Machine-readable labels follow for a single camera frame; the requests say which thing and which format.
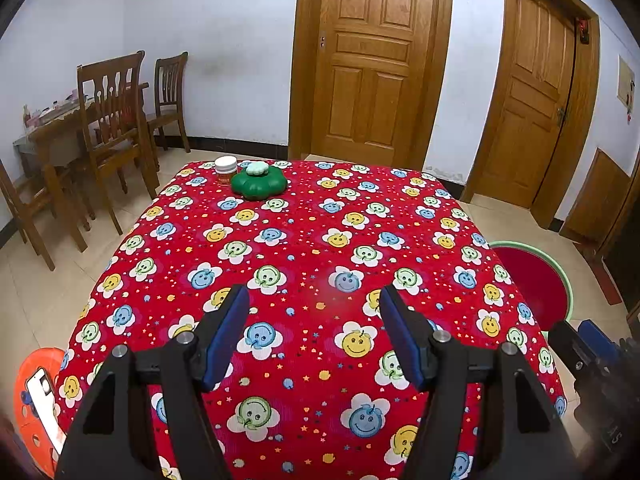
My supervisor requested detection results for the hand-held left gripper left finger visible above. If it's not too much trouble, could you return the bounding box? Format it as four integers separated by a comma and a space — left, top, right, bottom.
54, 284, 251, 480

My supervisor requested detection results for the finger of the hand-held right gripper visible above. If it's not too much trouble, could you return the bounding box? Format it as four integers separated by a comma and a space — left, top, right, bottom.
549, 320, 598, 386
577, 319, 623, 361

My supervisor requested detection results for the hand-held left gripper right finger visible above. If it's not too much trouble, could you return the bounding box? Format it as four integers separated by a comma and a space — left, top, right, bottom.
378, 285, 583, 480

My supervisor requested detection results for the red floor mat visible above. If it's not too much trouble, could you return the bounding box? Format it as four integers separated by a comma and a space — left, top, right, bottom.
595, 260, 623, 306

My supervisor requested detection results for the red smiley flower tablecloth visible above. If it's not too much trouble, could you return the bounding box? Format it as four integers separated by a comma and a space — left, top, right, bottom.
52, 159, 568, 480

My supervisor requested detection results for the wooden cabinet panel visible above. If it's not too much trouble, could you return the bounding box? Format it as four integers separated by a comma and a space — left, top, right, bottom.
559, 147, 640, 261

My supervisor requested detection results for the green flower-shaped container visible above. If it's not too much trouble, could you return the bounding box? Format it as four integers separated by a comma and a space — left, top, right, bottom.
230, 161, 288, 202

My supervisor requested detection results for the white jar with red label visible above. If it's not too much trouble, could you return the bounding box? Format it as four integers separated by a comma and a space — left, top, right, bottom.
214, 156, 238, 186

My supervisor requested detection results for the smartphone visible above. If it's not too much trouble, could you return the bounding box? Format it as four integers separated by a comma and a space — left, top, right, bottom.
26, 367, 66, 456

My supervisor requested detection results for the orange plastic stool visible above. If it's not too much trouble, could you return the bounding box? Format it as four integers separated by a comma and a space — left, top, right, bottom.
14, 347, 68, 478

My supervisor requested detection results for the wooden chair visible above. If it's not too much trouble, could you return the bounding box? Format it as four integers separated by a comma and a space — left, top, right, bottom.
0, 157, 56, 271
146, 51, 192, 153
76, 51, 160, 236

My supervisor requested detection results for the wooden panel door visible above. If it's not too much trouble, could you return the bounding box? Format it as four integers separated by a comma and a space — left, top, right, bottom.
288, 0, 454, 168
460, 0, 601, 231

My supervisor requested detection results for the wooden dining table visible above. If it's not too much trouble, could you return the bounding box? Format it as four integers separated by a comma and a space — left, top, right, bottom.
12, 82, 151, 253

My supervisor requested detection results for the wall poster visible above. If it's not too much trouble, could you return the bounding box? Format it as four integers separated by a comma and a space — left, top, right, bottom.
617, 55, 637, 108

